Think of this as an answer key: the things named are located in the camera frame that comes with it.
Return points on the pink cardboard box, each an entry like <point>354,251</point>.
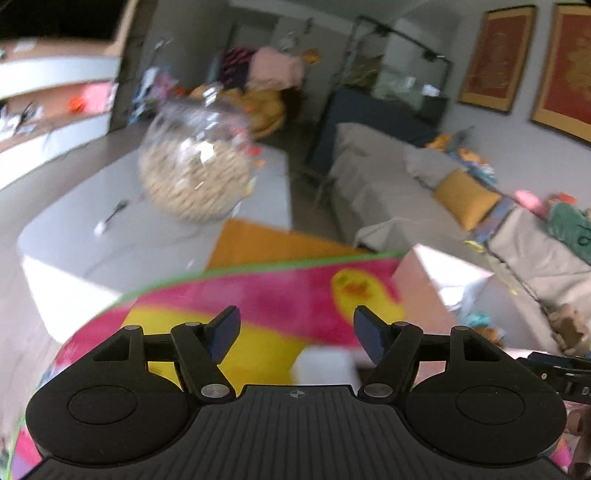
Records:
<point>438,286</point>

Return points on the beige plush toy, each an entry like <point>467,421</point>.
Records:
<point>568,327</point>

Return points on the pile of clothes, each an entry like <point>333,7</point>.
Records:
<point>263,67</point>

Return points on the dark blue cabinet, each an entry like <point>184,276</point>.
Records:
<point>360,129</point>

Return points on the metal spoon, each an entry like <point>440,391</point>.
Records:
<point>111,219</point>

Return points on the pink plush item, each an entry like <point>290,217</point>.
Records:
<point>530,202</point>

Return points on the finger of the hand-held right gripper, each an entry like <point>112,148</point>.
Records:
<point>547,361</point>

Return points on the glass jar of nuts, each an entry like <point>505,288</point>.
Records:
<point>198,166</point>

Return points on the yellow beanbag chair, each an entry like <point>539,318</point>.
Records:
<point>263,108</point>

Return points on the colourful duck printed mat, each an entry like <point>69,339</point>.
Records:
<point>258,304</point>

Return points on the orange pumpkin ornament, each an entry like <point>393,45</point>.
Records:
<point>77,104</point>

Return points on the black television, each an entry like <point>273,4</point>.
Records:
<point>55,18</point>

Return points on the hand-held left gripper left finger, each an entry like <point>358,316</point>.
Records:
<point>225,334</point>

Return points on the glass fish tank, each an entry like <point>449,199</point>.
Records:
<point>401,69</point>

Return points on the grey sofa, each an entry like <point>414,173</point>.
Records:
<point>415,194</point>

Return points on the yellow cushion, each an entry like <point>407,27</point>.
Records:
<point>466,198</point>

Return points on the white television cabinet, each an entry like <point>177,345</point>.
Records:
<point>51,92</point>

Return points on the person's right hand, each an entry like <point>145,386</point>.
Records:
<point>579,438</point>

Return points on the teal toy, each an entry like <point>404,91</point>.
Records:
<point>478,319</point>

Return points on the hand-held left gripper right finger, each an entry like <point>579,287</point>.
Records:
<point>370,334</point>

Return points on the teal cushion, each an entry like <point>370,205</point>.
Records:
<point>570,228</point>

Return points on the red framed picture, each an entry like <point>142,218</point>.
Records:
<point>497,57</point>
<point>565,69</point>

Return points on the grey coffee table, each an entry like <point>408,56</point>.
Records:
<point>152,230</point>

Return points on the yellow ribbon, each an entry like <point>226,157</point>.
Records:
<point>508,272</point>

